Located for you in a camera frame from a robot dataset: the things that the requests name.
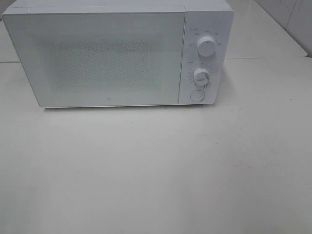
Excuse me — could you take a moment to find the white timer knob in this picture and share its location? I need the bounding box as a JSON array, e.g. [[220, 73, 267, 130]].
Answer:
[[194, 68, 210, 86]]

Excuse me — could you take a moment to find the white upper power knob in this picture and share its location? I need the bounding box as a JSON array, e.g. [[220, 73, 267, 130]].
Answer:
[[196, 35, 216, 57]]

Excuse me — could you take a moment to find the white microwave oven body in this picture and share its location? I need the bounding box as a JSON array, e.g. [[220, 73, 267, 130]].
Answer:
[[2, 0, 234, 107]]

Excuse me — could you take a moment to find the round door release button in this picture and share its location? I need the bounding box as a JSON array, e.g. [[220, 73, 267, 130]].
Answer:
[[190, 90, 205, 102]]

